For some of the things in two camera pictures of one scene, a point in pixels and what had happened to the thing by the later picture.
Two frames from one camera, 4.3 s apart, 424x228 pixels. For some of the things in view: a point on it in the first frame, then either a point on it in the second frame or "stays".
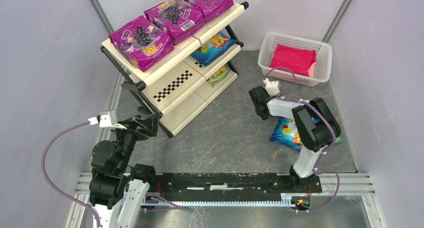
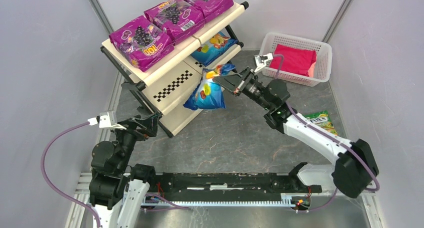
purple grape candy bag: [177, 15] stays
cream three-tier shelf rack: [174, 90] stays
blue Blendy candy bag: [284, 131] → [208, 94]
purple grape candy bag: [142, 43] stays
